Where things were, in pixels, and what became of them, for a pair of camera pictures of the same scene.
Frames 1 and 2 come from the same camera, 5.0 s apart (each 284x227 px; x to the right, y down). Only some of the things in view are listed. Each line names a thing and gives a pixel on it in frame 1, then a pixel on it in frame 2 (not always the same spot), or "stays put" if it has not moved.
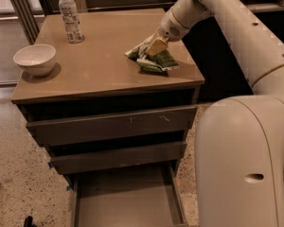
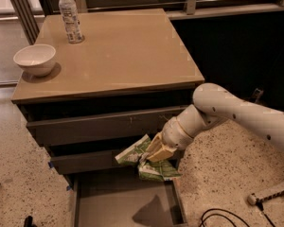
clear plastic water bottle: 69,10 stays put
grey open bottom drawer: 151,197 stays put
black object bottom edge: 28,221 stays put
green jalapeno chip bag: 151,64 → 157,170
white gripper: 168,27 → 174,135
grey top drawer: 157,121 stays put
